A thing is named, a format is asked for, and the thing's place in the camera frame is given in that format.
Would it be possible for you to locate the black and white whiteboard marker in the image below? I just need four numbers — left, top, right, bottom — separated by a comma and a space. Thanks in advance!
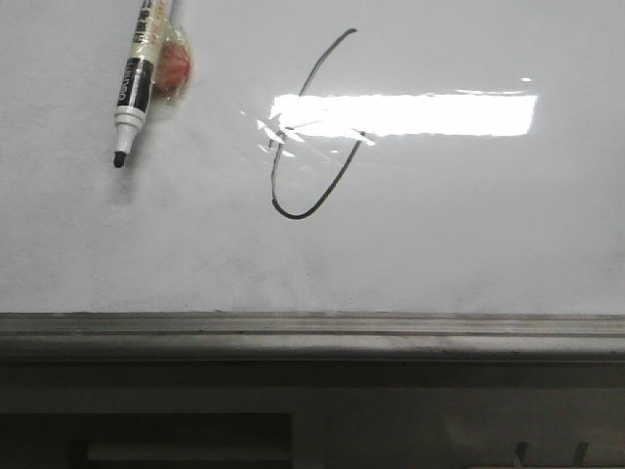
113, 0, 174, 168

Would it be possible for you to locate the white whiteboard surface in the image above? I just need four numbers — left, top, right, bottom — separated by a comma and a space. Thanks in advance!
1, 1, 624, 315

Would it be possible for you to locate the red ball taped to marker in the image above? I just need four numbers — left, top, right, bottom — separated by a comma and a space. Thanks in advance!
154, 40, 191, 95

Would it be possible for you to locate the grey aluminium whiteboard frame rail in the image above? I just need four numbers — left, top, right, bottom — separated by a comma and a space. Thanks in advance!
1, 312, 624, 362

